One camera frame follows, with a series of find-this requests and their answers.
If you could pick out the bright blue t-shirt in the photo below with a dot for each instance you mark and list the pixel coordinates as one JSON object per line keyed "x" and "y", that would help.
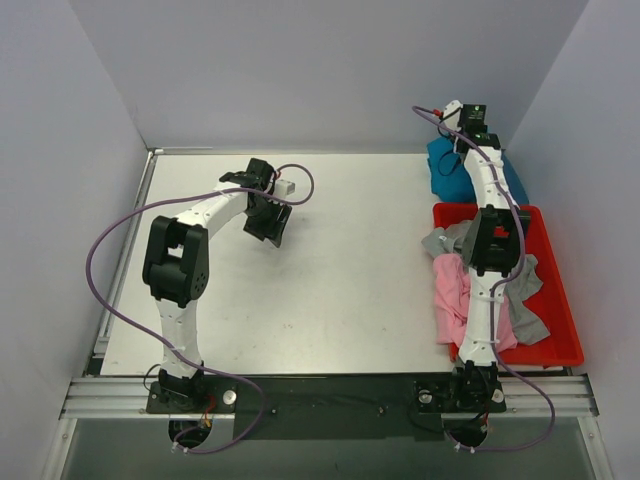
{"x": 450, "y": 182}

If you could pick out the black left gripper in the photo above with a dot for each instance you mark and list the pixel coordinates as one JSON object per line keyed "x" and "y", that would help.
{"x": 270, "y": 223}

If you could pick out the red plastic bin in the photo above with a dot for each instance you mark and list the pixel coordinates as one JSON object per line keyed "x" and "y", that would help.
{"x": 562, "y": 348}

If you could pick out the folded dark blue t-shirt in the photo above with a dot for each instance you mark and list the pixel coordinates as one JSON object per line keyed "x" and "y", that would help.
{"x": 514, "y": 183}

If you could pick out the aluminium front rail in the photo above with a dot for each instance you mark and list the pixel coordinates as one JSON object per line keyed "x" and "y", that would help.
{"x": 126, "y": 398}

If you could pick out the pink t-shirt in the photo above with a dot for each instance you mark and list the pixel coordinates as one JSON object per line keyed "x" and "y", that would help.
{"x": 451, "y": 298}

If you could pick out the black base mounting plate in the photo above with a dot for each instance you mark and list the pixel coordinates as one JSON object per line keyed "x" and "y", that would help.
{"x": 425, "y": 406}

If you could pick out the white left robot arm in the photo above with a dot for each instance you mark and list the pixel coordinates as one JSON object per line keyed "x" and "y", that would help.
{"x": 176, "y": 266}

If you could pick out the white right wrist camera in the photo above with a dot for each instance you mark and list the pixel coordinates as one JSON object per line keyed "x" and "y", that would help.
{"x": 449, "y": 118}

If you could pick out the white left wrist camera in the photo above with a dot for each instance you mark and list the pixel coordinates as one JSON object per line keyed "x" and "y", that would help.
{"x": 284, "y": 188}

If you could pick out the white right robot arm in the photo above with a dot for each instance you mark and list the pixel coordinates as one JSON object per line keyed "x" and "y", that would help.
{"x": 493, "y": 250}

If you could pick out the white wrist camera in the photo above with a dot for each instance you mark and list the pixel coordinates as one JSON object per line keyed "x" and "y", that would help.
{"x": 449, "y": 118}
{"x": 284, "y": 188}

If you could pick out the grey t-shirt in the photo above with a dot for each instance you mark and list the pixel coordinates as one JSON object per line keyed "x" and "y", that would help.
{"x": 517, "y": 324}

